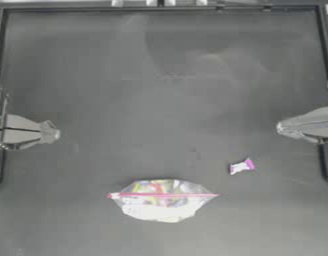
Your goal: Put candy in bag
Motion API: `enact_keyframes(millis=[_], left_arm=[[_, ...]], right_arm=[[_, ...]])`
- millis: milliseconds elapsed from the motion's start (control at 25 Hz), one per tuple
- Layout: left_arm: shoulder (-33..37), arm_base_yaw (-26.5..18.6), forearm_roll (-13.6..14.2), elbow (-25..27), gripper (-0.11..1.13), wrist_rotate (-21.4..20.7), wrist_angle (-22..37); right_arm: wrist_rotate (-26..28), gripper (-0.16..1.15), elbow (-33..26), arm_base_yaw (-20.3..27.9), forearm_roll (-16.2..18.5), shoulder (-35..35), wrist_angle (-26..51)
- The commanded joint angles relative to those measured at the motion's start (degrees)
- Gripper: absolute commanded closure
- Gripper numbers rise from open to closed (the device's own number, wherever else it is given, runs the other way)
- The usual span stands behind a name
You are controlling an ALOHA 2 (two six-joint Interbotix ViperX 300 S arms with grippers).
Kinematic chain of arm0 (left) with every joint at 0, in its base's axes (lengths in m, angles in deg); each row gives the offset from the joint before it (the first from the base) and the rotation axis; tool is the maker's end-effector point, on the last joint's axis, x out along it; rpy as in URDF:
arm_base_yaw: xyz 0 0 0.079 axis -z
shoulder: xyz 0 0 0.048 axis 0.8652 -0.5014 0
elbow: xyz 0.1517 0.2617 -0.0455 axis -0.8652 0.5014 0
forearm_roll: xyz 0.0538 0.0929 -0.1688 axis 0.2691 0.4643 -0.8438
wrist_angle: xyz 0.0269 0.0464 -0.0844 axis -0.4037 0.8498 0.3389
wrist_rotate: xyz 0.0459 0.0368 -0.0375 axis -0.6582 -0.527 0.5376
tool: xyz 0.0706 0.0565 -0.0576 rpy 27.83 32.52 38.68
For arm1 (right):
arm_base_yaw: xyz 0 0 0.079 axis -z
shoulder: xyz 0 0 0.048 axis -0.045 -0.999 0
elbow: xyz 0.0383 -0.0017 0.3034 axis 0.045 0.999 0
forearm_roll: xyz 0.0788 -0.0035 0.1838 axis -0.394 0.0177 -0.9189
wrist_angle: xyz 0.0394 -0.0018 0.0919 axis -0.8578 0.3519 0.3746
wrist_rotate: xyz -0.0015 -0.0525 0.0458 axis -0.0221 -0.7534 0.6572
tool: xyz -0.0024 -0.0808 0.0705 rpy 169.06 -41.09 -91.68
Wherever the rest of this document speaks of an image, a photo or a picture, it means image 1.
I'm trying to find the clear bag with pink zip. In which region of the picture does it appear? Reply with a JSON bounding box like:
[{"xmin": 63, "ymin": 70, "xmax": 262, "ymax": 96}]
[{"xmin": 105, "ymin": 178, "xmax": 222, "ymax": 224}]

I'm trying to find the purple wrapped candy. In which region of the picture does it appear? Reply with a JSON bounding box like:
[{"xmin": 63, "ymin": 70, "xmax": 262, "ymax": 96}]
[{"xmin": 227, "ymin": 157, "xmax": 258, "ymax": 177}]

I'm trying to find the black table frame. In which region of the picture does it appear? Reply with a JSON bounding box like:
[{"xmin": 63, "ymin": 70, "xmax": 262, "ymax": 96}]
[{"xmin": 0, "ymin": 0, "xmax": 328, "ymax": 111}]

